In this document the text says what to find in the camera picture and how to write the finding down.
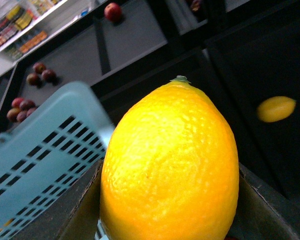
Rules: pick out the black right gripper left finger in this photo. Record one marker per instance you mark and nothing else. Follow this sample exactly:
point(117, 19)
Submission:
point(74, 215)

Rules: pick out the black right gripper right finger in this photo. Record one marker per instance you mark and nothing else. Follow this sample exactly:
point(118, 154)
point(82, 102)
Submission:
point(262, 213)

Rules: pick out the light blue plastic basket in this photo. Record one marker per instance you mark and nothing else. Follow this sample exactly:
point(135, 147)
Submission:
point(48, 152)

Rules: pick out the yellow lemon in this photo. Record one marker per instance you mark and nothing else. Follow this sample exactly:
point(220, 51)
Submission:
point(171, 169)
point(275, 109)

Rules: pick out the yellow lemon on shelf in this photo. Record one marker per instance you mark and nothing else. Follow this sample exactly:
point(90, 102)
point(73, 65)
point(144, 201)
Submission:
point(275, 109)

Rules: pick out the purple passion fruit pair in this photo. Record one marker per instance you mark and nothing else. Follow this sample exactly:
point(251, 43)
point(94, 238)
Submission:
point(40, 75)

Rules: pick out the black fruit display shelf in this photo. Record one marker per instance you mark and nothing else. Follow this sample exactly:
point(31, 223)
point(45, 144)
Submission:
point(238, 69)

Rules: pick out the stocked grocery shelf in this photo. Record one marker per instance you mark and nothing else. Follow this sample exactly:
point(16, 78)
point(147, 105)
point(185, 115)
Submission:
point(24, 24)

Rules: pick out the red apple on shelf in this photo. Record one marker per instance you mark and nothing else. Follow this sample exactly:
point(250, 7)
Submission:
point(113, 12)

